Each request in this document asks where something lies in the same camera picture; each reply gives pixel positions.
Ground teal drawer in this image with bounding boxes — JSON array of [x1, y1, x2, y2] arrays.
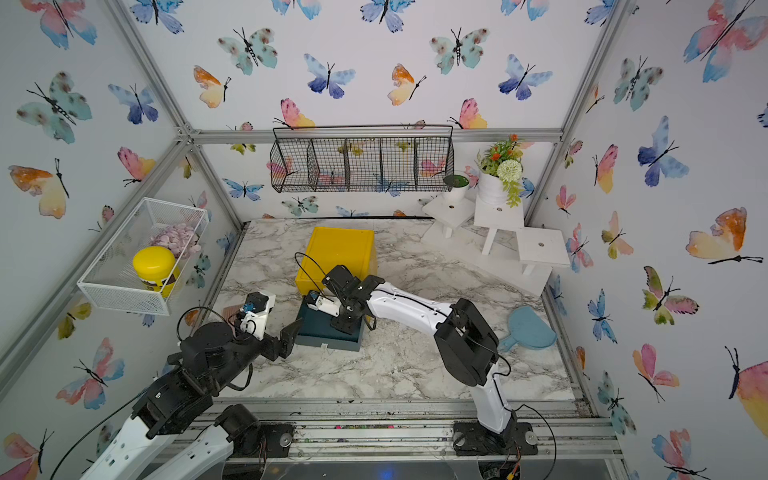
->
[[295, 296, 363, 352]]

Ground yellow plastic drawer cabinet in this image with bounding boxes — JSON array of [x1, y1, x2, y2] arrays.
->
[[295, 227, 378, 296]]

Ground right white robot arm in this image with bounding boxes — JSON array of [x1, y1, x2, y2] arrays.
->
[[322, 265, 539, 457]]

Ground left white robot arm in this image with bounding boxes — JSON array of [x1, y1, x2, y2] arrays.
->
[[83, 321, 302, 479]]

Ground yellow lidded jar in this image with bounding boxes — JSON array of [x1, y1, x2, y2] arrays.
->
[[132, 246, 180, 298]]

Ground pink flower bunch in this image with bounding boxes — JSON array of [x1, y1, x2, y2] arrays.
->
[[150, 223, 202, 259]]

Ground white tiered step shelf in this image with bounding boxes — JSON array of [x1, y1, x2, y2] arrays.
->
[[422, 197, 570, 296]]

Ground small white pot green plant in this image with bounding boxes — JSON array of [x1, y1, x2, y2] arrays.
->
[[443, 174, 470, 204]]

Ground teal paddle board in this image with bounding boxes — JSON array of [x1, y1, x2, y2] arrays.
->
[[498, 306, 558, 353]]

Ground white pot with flowers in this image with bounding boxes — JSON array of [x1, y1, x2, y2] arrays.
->
[[476, 135, 524, 208]]

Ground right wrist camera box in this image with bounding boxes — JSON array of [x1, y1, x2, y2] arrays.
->
[[304, 291, 341, 317]]

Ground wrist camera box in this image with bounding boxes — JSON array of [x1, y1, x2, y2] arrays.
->
[[235, 291, 276, 340], [304, 291, 341, 317]]

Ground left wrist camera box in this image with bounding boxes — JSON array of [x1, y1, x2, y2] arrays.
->
[[235, 291, 276, 340]]

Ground white mesh wall basket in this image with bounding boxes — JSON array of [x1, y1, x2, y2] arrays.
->
[[77, 198, 209, 316]]

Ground black wire wall basket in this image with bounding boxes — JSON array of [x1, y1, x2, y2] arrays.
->
[[267, 124, 455, 197]]

